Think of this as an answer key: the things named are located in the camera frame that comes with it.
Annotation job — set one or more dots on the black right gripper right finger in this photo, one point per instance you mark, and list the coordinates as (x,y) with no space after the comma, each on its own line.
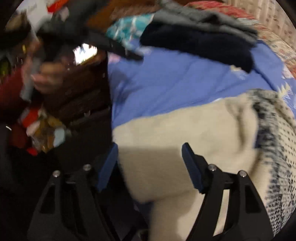
(231,209)

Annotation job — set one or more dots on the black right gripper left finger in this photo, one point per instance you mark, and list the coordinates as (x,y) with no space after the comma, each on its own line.
(90,203)

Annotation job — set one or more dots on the white fluffy fleece garment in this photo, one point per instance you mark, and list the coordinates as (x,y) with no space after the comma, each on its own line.
(254,131)

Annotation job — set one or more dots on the person's left hand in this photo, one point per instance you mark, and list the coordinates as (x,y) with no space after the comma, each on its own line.
(50,74)

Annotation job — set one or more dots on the bright phone screen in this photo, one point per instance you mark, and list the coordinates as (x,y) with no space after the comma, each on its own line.
(84,53)

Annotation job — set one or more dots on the teal white patterned sheet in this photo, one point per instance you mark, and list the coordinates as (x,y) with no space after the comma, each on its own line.
(128,30)

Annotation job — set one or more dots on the carved brown wooden headboard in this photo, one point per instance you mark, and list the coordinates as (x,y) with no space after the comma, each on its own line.
(84,95)

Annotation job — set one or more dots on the folded dark navy garment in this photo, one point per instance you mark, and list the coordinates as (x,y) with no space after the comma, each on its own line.
(221,47)

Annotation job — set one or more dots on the folded grey quilted jacket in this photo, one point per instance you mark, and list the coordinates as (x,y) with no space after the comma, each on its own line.
(210,21)

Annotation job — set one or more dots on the blue patterned duvet cover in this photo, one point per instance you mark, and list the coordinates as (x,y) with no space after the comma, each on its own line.
(168,80)

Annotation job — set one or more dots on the red floral patchwork quilt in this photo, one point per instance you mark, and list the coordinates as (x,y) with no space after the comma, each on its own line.
(270,20)

